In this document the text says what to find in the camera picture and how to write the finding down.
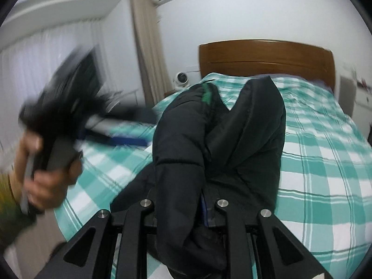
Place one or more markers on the beige curtain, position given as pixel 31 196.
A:
pixel 148 49

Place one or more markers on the small white round fan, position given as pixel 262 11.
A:
pixel 181 79

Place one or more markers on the wooden headboard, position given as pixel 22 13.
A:
pixel 267 61

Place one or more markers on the person's left hand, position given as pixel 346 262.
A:
pixel 49 186

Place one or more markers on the white sheer curtain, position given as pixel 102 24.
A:
pixel 35 58

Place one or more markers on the person's left forearm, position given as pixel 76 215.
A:
pixel 11 218

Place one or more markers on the bed with green plaid cover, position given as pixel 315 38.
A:
pixel 319 165

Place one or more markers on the white desk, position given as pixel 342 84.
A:
pixel 357 93

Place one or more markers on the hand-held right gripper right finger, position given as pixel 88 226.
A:
pixel 234 226

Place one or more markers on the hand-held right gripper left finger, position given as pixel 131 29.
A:
pixel 136 223

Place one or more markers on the black puffer jacket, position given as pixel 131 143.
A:
pixel 226 151

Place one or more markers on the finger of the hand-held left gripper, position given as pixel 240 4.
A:
pixel 128 142
pixel 130 114

